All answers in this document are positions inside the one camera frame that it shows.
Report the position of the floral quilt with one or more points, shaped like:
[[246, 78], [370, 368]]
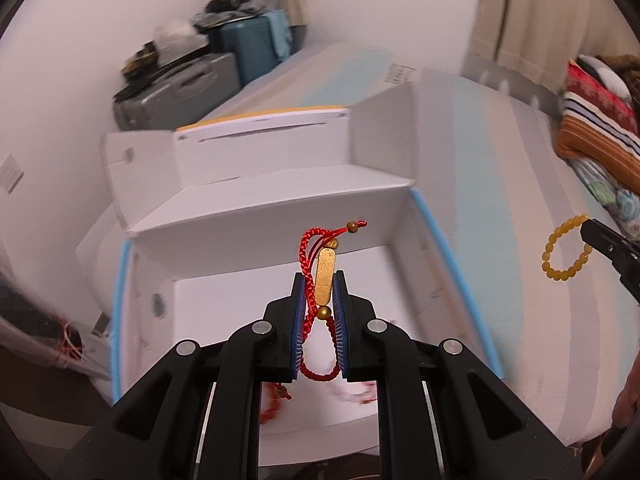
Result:
[[615, 200]]

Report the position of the wide beige curtain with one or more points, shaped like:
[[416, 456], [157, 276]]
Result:
[[530, 15]]

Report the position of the dark furry blanket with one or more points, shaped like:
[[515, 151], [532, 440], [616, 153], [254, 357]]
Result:
[[612, 67]]

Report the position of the grey hard suitcase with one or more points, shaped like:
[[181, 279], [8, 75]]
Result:
[[175, 90]]

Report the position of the white wall socket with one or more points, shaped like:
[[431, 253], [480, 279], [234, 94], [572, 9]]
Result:
[[10, 172]]

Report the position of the light blue cloth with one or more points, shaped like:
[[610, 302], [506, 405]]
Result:
[[280, 35]]

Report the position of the white cardboard box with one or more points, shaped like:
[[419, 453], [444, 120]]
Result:
[[280, 200]]

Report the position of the white plastic bag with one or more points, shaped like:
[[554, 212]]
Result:
[[175, 35]]

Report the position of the dark flat items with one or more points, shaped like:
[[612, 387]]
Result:
[[142, 62]]

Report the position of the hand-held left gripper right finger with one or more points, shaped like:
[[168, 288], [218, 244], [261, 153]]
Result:
[[342, 332]]

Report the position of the striped bed mattress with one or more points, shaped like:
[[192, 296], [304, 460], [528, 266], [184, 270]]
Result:
[[500, 160]]

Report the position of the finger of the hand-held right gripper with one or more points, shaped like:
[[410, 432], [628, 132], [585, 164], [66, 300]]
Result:
[[617, 257]]

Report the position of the black clothing pile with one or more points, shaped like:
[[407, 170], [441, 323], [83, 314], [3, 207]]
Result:
[[230, 7]]

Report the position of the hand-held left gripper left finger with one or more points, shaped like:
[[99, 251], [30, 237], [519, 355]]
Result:
[[298, 332]]

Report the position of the teal hard suitcase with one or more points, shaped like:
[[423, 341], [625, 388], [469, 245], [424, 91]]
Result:
[[250, 45]]

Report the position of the clear plastic bag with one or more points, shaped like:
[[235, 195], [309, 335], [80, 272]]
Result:
[[45, 340]]

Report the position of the small grey plug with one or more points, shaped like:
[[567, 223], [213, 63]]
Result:
[[100, 324]]

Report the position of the striped folded blanket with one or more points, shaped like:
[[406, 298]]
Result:
[[595, 110]]

